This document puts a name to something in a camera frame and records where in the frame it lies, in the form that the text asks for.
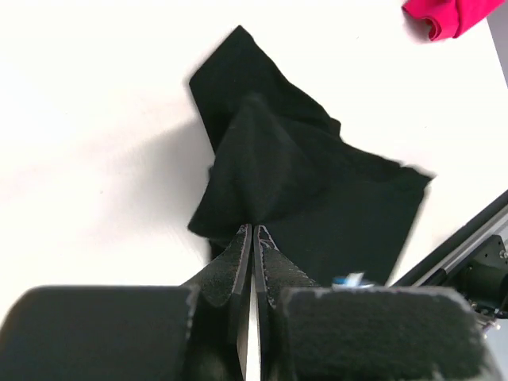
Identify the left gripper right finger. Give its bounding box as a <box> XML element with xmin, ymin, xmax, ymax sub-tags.
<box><xmin>253</xmin><ymin>226</ymin><xmax>502</xmax><ymax>380</ymax></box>

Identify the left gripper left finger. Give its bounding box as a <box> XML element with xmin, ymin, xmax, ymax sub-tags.
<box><xmin>1</xmin><ymin>225</ymin><xmax>252</xmax><ymax>380</ymax></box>

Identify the black t shirt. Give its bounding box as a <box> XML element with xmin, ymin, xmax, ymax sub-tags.
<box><xmin>188</xmin><ymin>27</ymin><xmax>430</xmax><ymax>285</ymax></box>

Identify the folded red t shirt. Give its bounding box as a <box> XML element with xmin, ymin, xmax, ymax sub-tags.
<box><xmin>402</xmin><ymin>0</ymin><xmax>504</xmax><ymax>41</ymax></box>

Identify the front aluminium rail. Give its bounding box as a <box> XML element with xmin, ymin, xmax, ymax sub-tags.
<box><xmin>394</xmin><ymin>190</ymin><xmax>507</xmax><ymax>287</ymax></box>

